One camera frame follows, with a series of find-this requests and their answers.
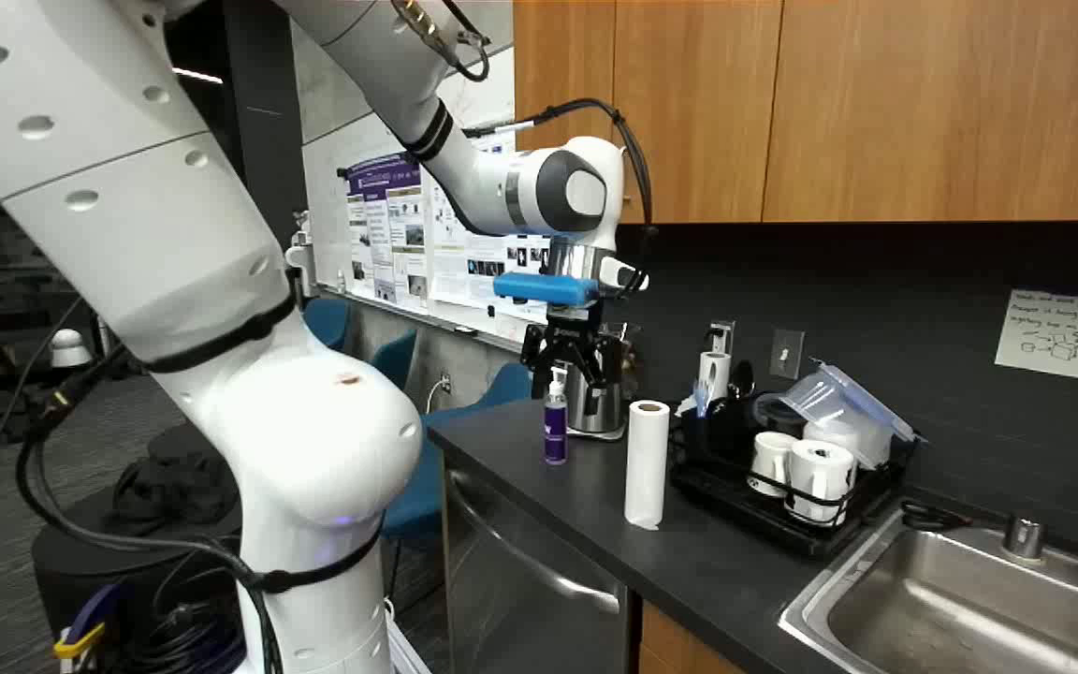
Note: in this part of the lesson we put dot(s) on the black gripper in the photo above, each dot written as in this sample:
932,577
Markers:
569,329

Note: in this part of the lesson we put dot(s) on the purple spray bottle white top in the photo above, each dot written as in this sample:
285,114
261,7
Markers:
554,433

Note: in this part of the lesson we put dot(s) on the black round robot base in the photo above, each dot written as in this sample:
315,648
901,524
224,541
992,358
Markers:
101,587

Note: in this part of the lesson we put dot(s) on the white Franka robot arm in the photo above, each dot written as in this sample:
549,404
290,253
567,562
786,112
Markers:
251,435

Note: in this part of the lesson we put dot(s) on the black dish rack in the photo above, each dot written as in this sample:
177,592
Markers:
740,506

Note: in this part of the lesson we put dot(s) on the stainless steel kettle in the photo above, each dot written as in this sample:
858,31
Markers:
596,418

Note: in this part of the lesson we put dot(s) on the tall white paper towel roll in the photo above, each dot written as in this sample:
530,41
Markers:
646,463

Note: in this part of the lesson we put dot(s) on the blue chair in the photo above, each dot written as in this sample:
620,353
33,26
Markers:
464,473
332,325
393,358

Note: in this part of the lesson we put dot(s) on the purple white poster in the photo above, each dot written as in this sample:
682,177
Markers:
413,250

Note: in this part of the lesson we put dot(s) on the plain white mug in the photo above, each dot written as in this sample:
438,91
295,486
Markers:
767,463

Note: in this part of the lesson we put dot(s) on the stainless steel dishwasher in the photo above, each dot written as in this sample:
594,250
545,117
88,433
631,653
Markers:
526,587

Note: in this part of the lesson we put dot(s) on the white mug with black print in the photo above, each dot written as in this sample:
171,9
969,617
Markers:
821,480

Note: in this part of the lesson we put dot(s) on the clear plastic container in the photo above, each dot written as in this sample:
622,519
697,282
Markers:
843,408

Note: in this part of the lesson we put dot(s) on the white whiteboard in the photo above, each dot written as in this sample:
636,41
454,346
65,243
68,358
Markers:
322,212

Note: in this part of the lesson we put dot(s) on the wooden lower cabinets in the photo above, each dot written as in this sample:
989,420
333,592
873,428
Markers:
690,648

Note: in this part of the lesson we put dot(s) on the wooden cabinets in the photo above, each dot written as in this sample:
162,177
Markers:
876,114
690,648

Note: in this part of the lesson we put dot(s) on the wooden upper cabinets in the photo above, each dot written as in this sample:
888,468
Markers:
876,114

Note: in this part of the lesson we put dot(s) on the black bag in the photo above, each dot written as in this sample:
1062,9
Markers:
177,480

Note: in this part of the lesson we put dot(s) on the stainless steel sink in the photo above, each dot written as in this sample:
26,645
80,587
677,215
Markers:
963,612

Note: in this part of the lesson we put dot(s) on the metal sink hole cover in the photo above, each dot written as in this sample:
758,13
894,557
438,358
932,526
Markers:
1024,536

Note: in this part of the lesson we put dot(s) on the white dome shaped object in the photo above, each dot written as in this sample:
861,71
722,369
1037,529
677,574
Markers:
68,350

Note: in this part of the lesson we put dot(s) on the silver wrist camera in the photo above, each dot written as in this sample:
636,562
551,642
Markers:
622,277

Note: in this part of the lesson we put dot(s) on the grey wall outlet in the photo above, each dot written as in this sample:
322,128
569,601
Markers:
786,353

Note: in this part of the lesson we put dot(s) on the white paper wall note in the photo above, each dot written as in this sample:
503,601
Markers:
1067,339

